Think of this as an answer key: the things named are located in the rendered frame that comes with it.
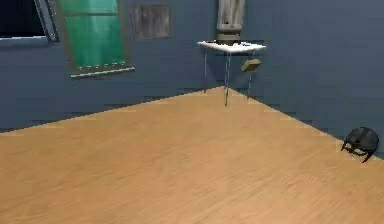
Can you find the olive box under table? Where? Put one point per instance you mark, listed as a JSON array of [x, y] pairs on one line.
[[250, 65]]

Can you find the dark grey round helmet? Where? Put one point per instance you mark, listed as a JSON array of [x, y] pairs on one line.
[[362, 140]]

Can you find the dark window with grey frame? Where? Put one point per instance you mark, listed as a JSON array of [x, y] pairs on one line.
[[20, 16]]

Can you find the grey lamp on table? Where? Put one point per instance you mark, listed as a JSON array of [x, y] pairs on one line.
[[230, 20]]

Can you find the white table with thin legs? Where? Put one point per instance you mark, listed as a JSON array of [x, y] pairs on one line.
[[233, 47]]

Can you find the green framed wall picture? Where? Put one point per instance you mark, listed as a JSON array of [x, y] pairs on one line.
[[95, 36]]

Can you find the grey framed wall picture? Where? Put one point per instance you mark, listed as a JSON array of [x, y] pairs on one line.
[[150, 21]]

